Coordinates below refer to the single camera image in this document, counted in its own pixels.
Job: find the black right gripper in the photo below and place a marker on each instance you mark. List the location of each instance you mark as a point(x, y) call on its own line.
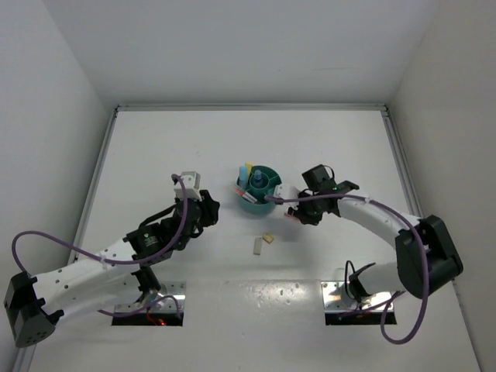
point(298, 212)

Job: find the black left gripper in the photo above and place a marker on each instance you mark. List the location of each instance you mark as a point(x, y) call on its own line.
point(210, 208)

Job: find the pink highlighter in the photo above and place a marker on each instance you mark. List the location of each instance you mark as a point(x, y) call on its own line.
point(291, 215)

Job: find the red slim pen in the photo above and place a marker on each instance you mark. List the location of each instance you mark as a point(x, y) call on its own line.
point(245, 194)

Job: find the blue highlighter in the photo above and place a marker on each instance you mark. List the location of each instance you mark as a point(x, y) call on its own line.
point(243, 177)

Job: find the clear spray bottle blue cap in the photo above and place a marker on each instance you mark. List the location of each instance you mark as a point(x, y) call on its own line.
point(257, 178)

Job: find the yellow highlighter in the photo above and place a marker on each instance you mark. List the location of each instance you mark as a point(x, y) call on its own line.
point(248, 166)

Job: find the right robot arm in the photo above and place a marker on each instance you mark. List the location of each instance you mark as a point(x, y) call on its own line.
point(425, 255)

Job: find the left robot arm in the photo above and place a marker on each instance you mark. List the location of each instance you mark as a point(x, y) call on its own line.
point(36, 304)

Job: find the yellow eraser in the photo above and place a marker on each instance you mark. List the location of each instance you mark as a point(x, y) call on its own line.
point(268, 238)

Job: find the teal round desk organizer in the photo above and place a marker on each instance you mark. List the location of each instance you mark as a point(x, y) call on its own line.
point(263, 207)

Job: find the grey eraser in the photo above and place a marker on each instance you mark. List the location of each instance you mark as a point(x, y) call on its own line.
point(258, 245)

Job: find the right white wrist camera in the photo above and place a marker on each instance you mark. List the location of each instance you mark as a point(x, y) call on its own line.
point(283, 190)

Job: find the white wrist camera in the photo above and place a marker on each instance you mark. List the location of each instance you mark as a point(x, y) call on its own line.
point(187, 185)
point(283, 190)

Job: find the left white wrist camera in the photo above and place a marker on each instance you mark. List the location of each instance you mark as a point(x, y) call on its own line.
point(187, 185)

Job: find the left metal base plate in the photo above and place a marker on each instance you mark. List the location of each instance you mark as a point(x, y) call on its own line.
point(169, 299)

